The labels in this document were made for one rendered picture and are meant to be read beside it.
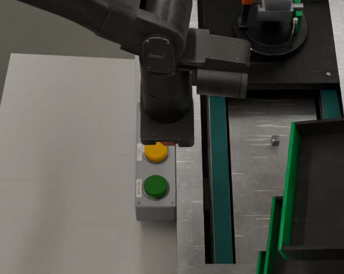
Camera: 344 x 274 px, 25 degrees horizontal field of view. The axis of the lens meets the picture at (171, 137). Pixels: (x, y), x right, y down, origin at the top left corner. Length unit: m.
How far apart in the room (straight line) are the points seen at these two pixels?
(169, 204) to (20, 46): 1.51
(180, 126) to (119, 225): 0.48
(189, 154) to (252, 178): 0.12
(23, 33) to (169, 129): 1.84
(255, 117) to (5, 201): 0.48
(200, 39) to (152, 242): 0.59
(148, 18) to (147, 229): 0.66
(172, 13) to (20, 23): 1.98
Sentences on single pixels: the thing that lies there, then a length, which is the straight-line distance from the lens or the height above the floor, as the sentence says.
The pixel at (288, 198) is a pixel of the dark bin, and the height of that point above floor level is 1.53.
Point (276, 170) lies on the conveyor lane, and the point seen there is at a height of 0.92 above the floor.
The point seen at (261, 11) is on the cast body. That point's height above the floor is 1.05.
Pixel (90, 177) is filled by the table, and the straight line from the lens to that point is 1.47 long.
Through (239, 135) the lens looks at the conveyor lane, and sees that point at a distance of 1.45.
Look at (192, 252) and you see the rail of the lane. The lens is 1.30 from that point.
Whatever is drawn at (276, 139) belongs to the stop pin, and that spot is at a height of 0.94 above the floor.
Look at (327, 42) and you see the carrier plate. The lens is 1.52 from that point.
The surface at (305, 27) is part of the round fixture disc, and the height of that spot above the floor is 0.99.
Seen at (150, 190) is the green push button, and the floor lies 0.97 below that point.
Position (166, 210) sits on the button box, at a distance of 1.34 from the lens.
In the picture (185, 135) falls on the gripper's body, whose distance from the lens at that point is 0.97.
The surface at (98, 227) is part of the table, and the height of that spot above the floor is 0.86.
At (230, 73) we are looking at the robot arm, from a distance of 0.89.
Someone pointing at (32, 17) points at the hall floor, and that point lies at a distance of 2.82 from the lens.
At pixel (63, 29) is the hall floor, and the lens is 2.77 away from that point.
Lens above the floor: 2.16
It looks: 60 degrees down
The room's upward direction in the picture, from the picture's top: straight up
